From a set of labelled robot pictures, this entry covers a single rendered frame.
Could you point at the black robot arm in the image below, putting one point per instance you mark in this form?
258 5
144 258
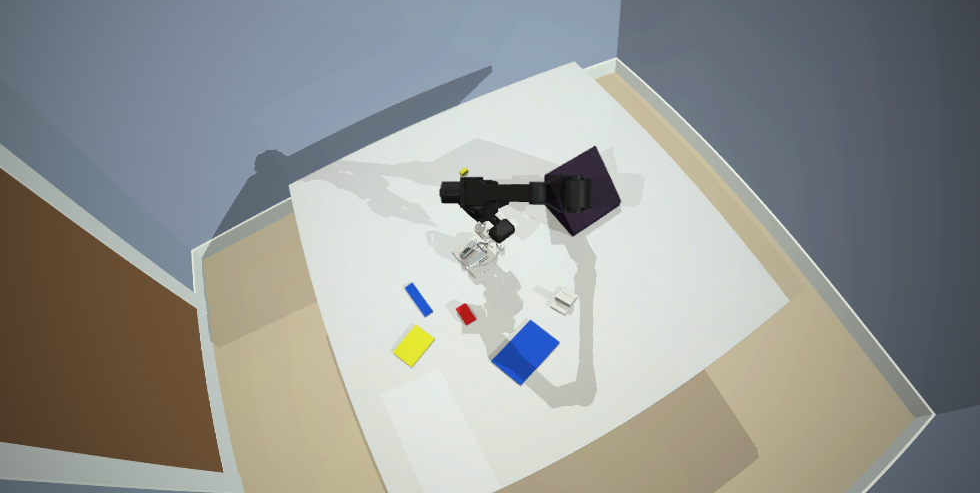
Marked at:
474 193

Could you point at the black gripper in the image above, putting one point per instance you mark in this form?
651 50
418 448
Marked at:
501 229

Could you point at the blue rectangular plate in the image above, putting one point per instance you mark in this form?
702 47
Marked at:
525 352

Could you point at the red rectangular block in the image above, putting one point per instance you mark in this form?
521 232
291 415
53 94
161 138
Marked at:
466 314

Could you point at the blue flat bar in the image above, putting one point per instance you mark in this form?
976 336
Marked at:
418 299

